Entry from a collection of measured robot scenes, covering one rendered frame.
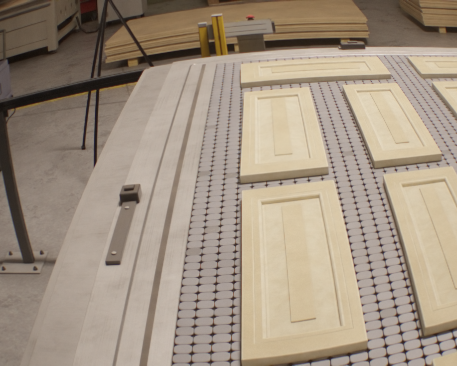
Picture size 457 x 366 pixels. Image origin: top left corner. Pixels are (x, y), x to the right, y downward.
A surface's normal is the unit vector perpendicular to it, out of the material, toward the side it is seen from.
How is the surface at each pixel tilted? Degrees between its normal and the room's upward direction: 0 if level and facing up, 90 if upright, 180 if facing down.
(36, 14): 90
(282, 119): 0
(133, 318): 0
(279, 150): 0
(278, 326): 11
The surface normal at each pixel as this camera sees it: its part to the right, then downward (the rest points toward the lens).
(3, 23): -0.02, 0.37
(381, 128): -0.31, -0.89
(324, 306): 0.07, -0.93
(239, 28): -0.06, 0.06
